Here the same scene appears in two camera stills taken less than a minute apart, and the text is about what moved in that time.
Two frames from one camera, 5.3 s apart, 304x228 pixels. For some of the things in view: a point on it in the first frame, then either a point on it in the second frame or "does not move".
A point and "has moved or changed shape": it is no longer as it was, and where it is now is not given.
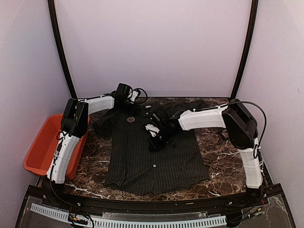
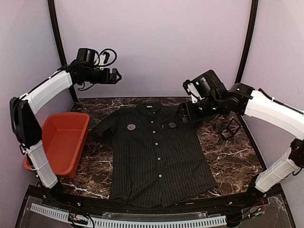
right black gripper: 155,146 → 185,109
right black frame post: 247,49 does not move
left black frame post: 52,7 does not move
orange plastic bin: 39,158 does not move
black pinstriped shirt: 129,166 has moved or changed shape
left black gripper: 134,110 → 107,79
